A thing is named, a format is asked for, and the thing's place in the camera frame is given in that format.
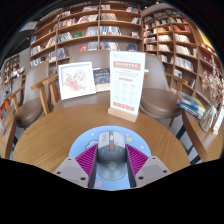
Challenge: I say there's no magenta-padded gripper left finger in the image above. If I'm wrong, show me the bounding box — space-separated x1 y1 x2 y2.
53 143 99 189

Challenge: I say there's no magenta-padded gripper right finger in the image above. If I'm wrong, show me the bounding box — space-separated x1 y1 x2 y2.
125 143 172 189

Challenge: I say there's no grey computer mouse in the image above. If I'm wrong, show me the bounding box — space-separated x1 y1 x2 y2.
96 130 128 182

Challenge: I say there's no round light blue mouse pad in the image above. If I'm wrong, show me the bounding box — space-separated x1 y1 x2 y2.
68 125 156 192

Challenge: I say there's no taupe armchair with wooden arms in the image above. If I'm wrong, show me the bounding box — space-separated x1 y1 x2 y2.
139 53 189 128
41 49 113 113
7 60 51 131

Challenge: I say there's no round wooden side table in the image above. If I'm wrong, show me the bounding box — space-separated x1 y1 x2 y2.
181 108 224 163
0 109 18 160

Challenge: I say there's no stack of books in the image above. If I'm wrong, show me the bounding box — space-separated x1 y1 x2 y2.
175 91 207 120

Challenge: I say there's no glass vase with dried flowers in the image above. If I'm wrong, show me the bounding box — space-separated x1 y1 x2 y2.
199 54 224 133

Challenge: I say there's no white framed flower picture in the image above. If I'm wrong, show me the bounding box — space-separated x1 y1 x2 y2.
57 61 98 101

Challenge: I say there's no white sign on wooden base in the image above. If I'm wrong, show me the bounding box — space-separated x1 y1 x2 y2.
107 50 147 123

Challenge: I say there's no dark cover book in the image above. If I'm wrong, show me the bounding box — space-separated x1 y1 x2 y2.
92 67 111 93

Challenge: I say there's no small white table sign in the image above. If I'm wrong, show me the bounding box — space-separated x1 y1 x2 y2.
212 106 224 136

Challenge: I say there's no distant wooden bookshelf with books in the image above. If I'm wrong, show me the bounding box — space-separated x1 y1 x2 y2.
3 54 26 84

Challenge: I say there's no tall wooden bookshelf with books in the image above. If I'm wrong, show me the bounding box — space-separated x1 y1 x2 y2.
141 8 224 98

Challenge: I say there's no wide wooden bookshelf with books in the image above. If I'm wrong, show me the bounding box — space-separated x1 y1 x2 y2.
29 1 144 68

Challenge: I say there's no white ceiling panel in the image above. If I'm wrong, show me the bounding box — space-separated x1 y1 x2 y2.
19 20 39 33

